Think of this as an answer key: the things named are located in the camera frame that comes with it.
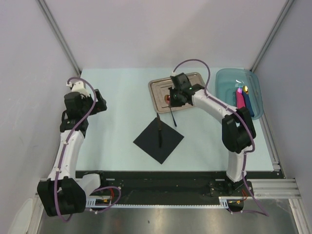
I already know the iridescent spoon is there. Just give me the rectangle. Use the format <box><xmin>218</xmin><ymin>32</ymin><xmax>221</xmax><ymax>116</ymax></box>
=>
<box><xmin>164</xmin><ymin>95</ymin><xmax>177</xmax><ymax>127</ymax></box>

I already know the dark knife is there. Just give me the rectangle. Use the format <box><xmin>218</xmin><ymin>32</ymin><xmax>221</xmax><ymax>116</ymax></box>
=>
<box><xmin>156</xmin><ymin>113</ymin><xmax>162</xmax><ymax>148</ymax></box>

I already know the black paper napkin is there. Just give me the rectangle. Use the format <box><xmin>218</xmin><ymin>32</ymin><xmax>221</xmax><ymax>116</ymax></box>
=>
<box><xmin>133</xmin><ymin>117</ymin><xmax>184</xmax><ymax>164</ymax></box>

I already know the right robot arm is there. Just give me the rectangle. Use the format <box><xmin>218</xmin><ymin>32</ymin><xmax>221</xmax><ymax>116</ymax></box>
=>
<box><xmin>169</xmin><ymin>73</ymin><xmax>256</xmax><ymax>195</ymax></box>

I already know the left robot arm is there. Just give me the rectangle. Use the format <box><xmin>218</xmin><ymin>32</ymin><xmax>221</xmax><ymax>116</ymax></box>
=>
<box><xmin>37</xmin><ymin>89</ymin><xmax>108</xmax><ymax>217</ymax></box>

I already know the pink rolled napkin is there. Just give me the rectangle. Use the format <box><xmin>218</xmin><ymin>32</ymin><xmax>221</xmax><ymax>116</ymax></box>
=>
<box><xmin>235</xmin><ymin>88</ymin><xmax>246</xmax><ymax>109</ymax></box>

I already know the blue rolled napkin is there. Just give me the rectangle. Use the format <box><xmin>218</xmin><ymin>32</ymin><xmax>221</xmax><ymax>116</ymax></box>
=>
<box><xmin>242</xmin><ymin>85</ymin><xmax>254</xmax><ymax>117</ymax></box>

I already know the silver metal tray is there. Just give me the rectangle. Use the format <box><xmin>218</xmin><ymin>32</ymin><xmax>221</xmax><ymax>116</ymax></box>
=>
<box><xmin>148</xmin><ymin>72</ymin><xmax>205</xmax><ymax>114</ymax></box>

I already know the blue plastic bin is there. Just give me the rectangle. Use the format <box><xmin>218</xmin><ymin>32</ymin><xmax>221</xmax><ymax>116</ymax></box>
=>
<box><xmin>215</xmin><ymin>68</ymin><xmax>263</xmax><ymax>120</ymax></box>

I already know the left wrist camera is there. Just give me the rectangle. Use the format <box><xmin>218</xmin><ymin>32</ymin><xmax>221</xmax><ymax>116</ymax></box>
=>
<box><xmin>66</xmin><ymin>81</ymin><xmax>89</xmax><ymax>96</ymax></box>

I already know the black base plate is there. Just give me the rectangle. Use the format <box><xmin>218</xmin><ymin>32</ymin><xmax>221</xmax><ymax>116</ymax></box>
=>
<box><xmin>80</xmin><ymin>170</ymin><xmax>254</xmax><ymax>205</ymax></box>

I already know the white cable duct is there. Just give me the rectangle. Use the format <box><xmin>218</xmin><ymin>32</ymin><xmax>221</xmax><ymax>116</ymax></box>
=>
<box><xmin>86</xmin><ymin>196</ymin><xmax>230</xmax><ymax>208</ymax></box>

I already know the aluminium frame rail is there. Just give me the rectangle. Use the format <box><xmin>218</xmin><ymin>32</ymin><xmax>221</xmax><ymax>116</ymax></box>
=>
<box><xmin>35</xmin><ymin>0</ymin><xmax>82</xmax><ymax>76</ymax></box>

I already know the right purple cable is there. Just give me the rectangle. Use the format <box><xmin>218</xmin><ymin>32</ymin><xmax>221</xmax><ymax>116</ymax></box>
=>
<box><xmin>172</xmin><ymin>59</ymin><xmax>269</xmax><ymax>216</ymax></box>

